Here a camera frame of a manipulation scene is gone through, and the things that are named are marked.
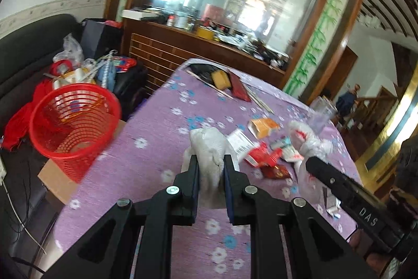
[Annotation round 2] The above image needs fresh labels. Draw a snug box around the purple floral tablecloth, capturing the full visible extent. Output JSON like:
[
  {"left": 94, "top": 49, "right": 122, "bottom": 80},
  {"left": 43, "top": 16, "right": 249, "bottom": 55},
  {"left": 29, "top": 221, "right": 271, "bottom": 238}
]
[{"left": 53, "top": 58, "right": 364, "bottom": 279}]

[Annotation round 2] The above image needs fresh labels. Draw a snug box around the long white medicine box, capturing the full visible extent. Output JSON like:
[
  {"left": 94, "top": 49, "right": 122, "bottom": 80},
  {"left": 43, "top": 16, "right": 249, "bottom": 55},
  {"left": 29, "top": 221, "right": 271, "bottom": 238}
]
[{"left": 227, "top": 129, "right": 256, "bottom": 162}]

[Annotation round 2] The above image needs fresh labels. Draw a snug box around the white power strip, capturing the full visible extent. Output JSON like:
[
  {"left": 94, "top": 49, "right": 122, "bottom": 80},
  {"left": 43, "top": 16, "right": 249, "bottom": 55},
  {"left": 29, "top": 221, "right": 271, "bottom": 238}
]
[{"left": 0, "top": 158, "right": 7, "bottom": 185}]

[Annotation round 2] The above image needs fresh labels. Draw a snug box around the wooden stair railing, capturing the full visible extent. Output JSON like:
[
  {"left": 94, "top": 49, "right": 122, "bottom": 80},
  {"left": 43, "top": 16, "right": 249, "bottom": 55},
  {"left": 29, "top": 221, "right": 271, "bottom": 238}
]
[{"left": 339, "top": 86, "right": 400, "bottom": 162}]

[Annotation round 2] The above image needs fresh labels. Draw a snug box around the dark red pouch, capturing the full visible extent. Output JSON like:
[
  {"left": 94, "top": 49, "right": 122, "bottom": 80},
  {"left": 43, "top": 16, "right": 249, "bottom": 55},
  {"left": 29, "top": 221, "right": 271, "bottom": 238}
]
[{"left": 228, "top": 71, "right": 251, "bottom": 102}]

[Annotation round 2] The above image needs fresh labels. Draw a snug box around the white paper ball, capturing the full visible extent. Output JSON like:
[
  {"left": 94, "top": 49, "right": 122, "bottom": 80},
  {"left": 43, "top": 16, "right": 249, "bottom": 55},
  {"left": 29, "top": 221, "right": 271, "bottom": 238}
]
[{"left": 181, "top": 127, "right": 240, "bottom": 209}]

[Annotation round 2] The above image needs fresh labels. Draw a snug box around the red cigarette pack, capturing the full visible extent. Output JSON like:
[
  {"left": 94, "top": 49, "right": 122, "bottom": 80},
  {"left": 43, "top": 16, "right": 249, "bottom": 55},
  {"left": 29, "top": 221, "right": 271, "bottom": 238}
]
[{"left": 245, "top": 142, "right": 283, "bottom": 168}]

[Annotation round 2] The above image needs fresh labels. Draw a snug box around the bundle of chopsticks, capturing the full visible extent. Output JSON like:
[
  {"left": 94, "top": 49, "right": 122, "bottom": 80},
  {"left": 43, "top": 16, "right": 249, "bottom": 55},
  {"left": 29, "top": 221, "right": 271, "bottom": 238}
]
[{"left": 244, "top": 85, "right": 274, "bottom": 114}]

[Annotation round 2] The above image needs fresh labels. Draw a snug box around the yellow tray with rolls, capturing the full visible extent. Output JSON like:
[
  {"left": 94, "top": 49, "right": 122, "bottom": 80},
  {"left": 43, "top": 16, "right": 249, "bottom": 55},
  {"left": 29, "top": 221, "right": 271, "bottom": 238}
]
[{"left": 53, "top": 68, "right": 96, "bottom": 90}]

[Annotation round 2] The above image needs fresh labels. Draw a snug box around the dark red snack wrapper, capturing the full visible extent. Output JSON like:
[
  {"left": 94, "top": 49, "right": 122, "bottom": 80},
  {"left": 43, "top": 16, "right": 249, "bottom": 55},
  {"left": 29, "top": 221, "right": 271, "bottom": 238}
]
[{"left": 260, "top": 165, "right": 291, "bottom": 180}]

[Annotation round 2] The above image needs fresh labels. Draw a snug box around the white blue medicine box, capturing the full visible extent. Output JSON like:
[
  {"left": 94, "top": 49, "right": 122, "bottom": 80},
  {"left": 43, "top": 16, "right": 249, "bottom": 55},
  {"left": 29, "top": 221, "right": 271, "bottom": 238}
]
[{"left": 322, "top": 187, "right": 341, "bottom": 219}]

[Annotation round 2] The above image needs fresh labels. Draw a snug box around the gold pillar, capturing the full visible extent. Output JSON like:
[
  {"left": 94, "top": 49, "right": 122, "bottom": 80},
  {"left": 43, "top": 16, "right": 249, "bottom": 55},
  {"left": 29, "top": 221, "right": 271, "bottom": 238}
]
[{"left": 355, "top": 69, "right": 418, "bottom": 193}]

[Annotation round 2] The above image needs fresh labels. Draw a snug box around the clear plastic cup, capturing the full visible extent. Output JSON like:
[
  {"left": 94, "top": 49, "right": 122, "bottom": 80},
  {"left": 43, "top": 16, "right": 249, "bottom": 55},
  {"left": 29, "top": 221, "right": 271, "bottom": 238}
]
[{"left": 307, "top": 96, "right": 337, "bottom": 134}]

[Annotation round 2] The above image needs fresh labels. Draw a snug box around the black leather sofa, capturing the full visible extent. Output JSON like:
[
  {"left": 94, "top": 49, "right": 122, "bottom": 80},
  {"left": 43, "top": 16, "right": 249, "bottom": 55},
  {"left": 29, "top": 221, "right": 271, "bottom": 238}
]
[{"left": 0, "top": 14, "right": 83, "bottom": 130}]

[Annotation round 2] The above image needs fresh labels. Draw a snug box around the cardboard box under basket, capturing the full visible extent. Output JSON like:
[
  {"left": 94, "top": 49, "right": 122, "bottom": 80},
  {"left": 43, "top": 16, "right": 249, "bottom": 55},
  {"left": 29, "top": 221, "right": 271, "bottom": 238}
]
[{"left": 37, "top": 119, "right": 128, "bottom": 205}]

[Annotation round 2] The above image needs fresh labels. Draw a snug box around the clear plastic bag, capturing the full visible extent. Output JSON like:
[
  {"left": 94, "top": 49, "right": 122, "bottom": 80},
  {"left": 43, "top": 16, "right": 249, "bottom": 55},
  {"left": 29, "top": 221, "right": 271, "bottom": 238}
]
[{"left": 53, "top": 33, "right": 84, "bottom": 69}]

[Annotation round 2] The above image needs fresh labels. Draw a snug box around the red cloth on sofa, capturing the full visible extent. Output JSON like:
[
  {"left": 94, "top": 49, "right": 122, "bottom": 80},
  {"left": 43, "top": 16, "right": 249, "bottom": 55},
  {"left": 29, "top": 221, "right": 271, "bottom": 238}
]
[{"left": 1, "top": 79, "right": 53, "bottom": 151}]

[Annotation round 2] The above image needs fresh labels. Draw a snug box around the dark paper shopping bag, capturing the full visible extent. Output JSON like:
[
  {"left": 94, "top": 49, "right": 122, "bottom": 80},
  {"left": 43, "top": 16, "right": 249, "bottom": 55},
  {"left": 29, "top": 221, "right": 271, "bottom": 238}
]
[{"left": 80, "top": 18, "right": 123, "bottom": 59}]

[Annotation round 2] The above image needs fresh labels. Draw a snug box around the clear plastic wrap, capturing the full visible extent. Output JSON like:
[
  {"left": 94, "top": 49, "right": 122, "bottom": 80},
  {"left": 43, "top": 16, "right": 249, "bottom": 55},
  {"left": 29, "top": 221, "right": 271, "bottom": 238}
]
[{"left": 288, "top": 120, "right": 332, "bottom": 204}]

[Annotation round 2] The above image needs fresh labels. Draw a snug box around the wooden door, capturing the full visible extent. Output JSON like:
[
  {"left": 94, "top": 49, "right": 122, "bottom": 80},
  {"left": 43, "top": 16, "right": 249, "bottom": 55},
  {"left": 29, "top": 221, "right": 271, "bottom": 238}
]
[{"left": 322, "top": 47, "right": 358, "bottom": 100}]

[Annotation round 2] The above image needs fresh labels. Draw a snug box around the orange tissue pack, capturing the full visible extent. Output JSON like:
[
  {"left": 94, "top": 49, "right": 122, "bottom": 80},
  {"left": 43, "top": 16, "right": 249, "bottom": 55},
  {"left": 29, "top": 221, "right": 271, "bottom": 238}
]
[{"left": 247, "top": 118, "right": 280, "bottom": 139}]

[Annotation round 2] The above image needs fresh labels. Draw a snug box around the wooden cabinet with mirror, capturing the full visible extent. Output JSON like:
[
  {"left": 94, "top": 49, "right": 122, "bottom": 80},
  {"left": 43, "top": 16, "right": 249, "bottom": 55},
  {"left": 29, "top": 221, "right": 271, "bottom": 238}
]
[{"left": 104, "top": 0, "right": 374, "bottom": 104}]

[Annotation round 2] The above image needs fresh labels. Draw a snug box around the red plastic basket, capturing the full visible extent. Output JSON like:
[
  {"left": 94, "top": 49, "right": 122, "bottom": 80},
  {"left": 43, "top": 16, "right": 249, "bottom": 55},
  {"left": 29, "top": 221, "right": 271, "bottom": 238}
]
[{"left": 29, "top": 83, "right": 121, "bottom": 183}]

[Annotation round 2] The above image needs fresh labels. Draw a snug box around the teal wet wipe pack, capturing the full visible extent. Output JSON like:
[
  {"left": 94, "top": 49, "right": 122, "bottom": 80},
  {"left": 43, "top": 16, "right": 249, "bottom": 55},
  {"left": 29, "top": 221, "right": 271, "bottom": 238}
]
[{"left": 269, "top": 136, "right": 291, "bottom": 150}]

